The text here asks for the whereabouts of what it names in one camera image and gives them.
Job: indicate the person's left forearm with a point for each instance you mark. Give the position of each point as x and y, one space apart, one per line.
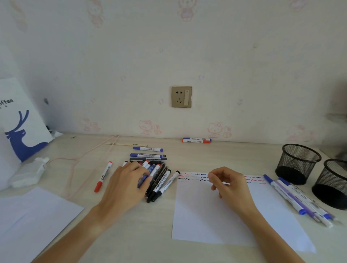
67 241

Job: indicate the red-capped white marker pen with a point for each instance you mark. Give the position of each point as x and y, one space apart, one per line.
103 176
196 141
157 168
146 164

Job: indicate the crumpled white tissue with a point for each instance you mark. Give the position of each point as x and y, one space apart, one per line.
27 173

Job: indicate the purple slim pen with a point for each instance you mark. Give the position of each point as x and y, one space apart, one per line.
296 200

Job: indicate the person's left hand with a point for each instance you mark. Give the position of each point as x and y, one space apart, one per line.
122 189

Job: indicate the gold wall socket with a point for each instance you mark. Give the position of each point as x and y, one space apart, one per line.
178 97

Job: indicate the white paper sheet with squiggles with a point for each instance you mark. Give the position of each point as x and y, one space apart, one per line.
200 222

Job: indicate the person's right forearm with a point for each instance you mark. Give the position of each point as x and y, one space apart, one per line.
273 241

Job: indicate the blue slim pen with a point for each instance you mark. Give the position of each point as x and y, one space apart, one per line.
151 167

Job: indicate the black slim pen silver tip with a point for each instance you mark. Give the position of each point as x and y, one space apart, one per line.
160 180
162 168

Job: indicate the white plastic bag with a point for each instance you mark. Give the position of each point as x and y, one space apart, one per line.
19 122

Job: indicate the blank white paper sheet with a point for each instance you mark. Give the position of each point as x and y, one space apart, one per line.
35 225

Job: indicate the black click pen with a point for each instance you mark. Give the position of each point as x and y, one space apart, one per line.
135 161

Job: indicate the black mesh cup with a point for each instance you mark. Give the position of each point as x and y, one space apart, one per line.
298 164
330 184

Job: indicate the person's right hand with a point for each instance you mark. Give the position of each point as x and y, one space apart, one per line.
235 192

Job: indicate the light wooden table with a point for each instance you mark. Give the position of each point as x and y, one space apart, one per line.
135 230

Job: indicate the white slim pen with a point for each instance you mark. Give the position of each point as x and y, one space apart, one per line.
328 225

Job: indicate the small white scrap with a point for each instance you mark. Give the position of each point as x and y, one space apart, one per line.
56 133

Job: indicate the paper-wrapped chopsticks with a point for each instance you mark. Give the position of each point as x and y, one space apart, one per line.
122 144

